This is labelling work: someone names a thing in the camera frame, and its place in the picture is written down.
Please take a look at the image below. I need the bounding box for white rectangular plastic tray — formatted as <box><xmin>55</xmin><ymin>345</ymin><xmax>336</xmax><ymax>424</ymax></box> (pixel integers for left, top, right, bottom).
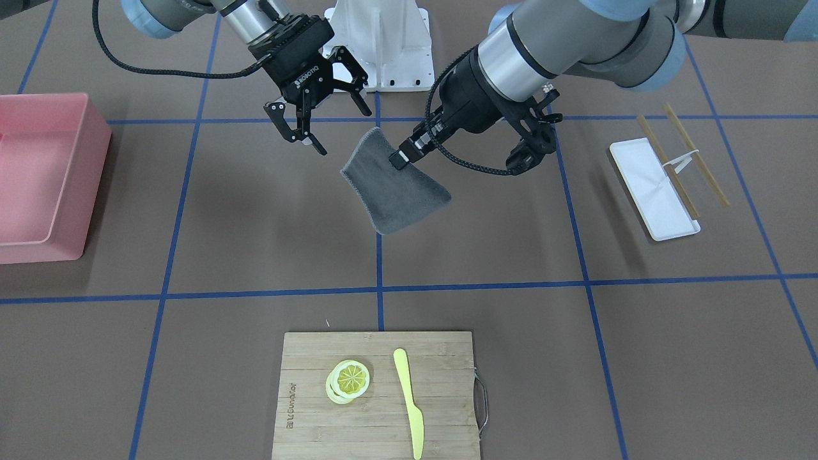
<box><xmin>610</xmin><ymin>137</ymin><xmax>701</xmax><ymax>242</ymax></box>

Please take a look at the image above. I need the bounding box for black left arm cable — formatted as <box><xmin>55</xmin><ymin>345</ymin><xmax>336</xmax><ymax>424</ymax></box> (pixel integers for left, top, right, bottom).
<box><xmin>424</xmin><ymin>48</ymin><xmax>521</xmax><ymax>176</ymax></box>

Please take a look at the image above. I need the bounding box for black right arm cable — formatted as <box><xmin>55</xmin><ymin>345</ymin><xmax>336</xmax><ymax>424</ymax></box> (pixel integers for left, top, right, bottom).
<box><xmin>91</xmin><ymin>0</ymin><xmax>272</xmax><ymax>81</ymax></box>

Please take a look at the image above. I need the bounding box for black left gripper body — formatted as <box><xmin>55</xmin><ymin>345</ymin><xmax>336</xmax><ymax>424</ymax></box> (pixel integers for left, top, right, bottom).
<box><xmin>433</xmin><ymin>49</ymin><xmax>532</xmax><ymax>144</ymax></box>

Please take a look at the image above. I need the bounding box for bamboo cutting board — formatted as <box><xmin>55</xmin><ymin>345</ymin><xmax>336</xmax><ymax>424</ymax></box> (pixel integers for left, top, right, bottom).
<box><xmin>271</xmin><ymin>332</ymin><xmax>481</xmax><ymax>459</ymax></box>

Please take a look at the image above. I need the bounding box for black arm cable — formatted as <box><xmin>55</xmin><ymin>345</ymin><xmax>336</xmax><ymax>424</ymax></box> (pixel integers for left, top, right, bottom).
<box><xmin>91</xmin><ymin>0</ymin><xmax>272</xmax><ymax>81</ymax></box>
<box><xmin>424</xmin><ymin>48</ymin><xmax>521</xmax><ymax>176</ymax></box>

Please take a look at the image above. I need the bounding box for wooden rack rail outer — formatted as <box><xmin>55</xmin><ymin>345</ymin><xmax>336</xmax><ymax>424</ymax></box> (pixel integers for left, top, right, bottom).
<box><xmin>663</xmin><ymin>102</ymin><xmax>731</xmax><ymax>208</ymax></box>

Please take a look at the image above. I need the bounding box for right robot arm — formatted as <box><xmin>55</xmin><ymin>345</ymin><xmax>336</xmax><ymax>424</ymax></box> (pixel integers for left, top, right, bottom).
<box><xmin>91</xmin><ymin>1</ymin><xmax>372</xmax><ymax>155</ymax></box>

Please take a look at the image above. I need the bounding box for yellow plastic knife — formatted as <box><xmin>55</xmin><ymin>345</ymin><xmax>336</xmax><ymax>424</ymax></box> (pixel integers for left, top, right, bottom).
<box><xmin>392</xmin><ymin>348</ymin><xmax>426</xmax><ymax>459</ymax></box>

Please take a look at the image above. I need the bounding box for pink plastic bin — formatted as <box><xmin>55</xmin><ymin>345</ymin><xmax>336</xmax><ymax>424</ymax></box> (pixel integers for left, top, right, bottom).
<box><xmin>1</xmin><ymin>93</ymin><xmax>112</xmax><ymax>265</ymax></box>

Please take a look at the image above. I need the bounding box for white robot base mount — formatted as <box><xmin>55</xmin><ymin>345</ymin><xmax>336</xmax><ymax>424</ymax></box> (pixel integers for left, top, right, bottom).
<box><xmin>323</xmin><ymin>1</ymin><xmax>436</xmax><ymax>93</ymax></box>

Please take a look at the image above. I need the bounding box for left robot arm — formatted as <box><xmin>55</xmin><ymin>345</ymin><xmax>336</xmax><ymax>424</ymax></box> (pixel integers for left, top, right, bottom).
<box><xmin>383</xmin><ymin>1</ymin><xmax>816</xmax><ymax>176</ymax></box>

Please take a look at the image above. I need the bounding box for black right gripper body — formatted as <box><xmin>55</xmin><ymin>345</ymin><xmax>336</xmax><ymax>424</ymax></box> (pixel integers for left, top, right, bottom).
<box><xmin>248</xmin><ymin>14</ymin><xmax>335</xmax><ymax>103</ymax></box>

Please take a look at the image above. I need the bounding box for dark grey cloth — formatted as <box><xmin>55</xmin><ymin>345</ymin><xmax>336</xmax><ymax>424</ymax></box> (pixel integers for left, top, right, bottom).
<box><xmin>340</xmin><ymin>127</ymin><xmax>452</xmax><ymax>235</ymax></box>

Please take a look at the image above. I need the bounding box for wooden rack rail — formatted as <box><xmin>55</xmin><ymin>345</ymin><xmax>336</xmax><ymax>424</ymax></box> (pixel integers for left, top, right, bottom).
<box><xmin>663</xmin><ymin>102</ymin><xmax>731</xmax><ymax>208</ymax></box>
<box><xmin>636</xmin><ymin>114</ymin><xmax>700</xmax><ymax>220</ymax></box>

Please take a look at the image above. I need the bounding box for wooden rack rail inner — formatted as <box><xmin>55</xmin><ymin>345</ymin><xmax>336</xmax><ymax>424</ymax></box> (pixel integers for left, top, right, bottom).
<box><xmin>636</xmin><ymin>114</ymin><xmax>700</xmax><ymax>220</ymax></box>

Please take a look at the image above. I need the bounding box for yellow lemon slice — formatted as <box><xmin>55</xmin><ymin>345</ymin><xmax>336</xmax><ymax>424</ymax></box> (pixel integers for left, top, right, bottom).
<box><xmin>325</xmin><ymin>359</ymin><xmax>371</xmax><ymax>404</ymax></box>

